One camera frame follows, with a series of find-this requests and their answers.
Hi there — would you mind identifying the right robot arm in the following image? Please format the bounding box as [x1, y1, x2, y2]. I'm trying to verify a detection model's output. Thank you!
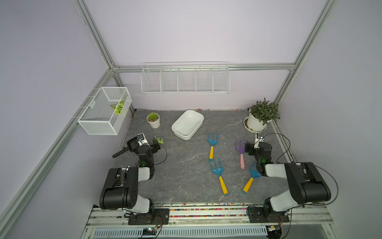
[243, 142, 331, 218]

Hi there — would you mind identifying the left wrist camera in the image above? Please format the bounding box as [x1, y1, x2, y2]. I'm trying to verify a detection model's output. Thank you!
[135, 133, 149, 147]

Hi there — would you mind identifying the purple rake pink handle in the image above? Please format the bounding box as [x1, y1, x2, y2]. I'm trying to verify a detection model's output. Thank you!
[235, 140, 246, 170]

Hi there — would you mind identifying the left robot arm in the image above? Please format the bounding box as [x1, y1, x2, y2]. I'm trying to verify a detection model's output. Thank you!
[99, 143, 160, 215]

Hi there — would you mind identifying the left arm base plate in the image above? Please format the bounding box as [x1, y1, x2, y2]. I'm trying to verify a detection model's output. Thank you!
[128, 208, 170, 226]

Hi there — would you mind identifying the white plastic storage box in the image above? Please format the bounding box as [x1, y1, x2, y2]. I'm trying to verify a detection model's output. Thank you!
[171, 110, 205, 140]

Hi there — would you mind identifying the large white potted plant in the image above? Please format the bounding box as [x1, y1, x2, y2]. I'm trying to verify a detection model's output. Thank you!
[244, 98, 281, 132]

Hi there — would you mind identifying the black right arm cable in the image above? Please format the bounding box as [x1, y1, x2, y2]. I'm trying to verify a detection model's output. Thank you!
[262, 132, 292, 164]

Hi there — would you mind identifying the white wire wall shelf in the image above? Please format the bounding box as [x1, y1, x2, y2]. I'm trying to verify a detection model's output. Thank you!
[140, 62, 231, 94]

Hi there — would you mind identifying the teal rake yellow handle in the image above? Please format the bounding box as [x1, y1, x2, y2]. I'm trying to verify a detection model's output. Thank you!
[208, 132, 219, 160]
[209, 158, 228, 195]

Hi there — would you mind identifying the green leaf in basket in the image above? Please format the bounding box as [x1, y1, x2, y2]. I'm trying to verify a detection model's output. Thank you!
[111, 100, 125, 115]

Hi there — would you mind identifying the green rake wooden handle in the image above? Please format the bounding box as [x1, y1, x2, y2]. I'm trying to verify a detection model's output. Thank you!
[153, 136, 164, 144]

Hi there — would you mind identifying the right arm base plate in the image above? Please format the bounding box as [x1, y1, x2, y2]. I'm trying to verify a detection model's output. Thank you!
[246, 206, 290, 224]

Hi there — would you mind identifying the small white potted succulent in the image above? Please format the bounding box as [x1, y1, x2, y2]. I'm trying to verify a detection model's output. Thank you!
[146, 112, 160, 129]

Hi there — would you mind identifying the white mesh wall basket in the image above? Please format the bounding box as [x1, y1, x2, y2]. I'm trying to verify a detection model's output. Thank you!
[77, 87, 132, 135]

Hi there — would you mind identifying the black plastic scoop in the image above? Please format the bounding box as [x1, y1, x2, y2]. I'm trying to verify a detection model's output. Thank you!
[112, 137, 139, 158]

